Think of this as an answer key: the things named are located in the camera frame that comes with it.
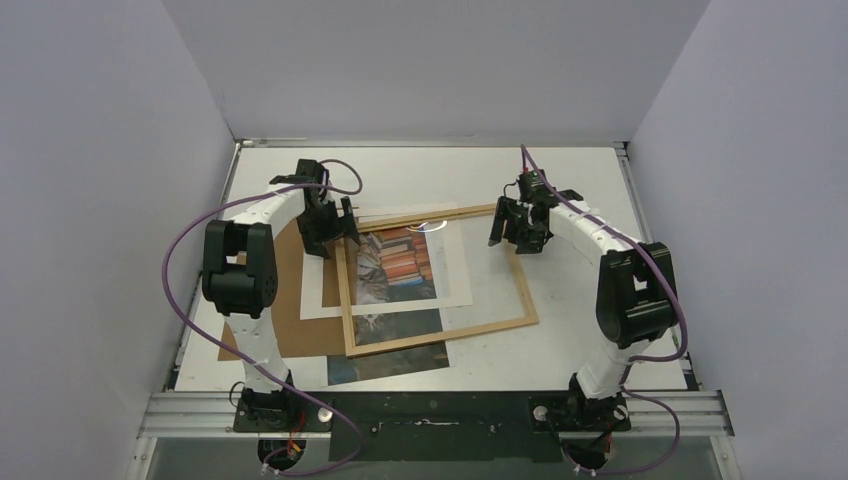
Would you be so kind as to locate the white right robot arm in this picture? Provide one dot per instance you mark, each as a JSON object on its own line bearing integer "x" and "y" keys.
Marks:
{"x": 633, "y": 306}

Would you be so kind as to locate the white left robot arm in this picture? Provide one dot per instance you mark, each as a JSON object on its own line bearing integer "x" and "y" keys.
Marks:
{"x": 240, "y": 275}

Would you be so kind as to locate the aluminium front rail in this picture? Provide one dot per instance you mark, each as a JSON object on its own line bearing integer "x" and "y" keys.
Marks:
{"x": 219, "y": 415}

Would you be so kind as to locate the white mat board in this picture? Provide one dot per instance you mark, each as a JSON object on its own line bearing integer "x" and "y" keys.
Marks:
{"x": 447, "y": 259}

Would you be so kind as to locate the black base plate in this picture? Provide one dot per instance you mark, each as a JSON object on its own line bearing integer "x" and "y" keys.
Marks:
{"x": 430, "y": 426}

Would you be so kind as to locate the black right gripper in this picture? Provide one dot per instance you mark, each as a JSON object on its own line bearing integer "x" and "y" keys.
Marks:
{"x": 519, "y": 225}

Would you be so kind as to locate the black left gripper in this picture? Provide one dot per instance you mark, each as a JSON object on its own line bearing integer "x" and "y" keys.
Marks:
{"x": 315, "y": 241}

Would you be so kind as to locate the colourful photo print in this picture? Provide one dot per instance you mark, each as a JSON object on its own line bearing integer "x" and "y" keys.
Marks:
{"x": 390, "y": 267}

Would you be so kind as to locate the wooden picture frame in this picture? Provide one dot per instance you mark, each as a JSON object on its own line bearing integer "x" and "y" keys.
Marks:
{"x": 529, "y": 318}

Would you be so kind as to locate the brown cardboard backing board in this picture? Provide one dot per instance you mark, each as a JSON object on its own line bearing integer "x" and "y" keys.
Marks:
{"x": 297, "y": 337}

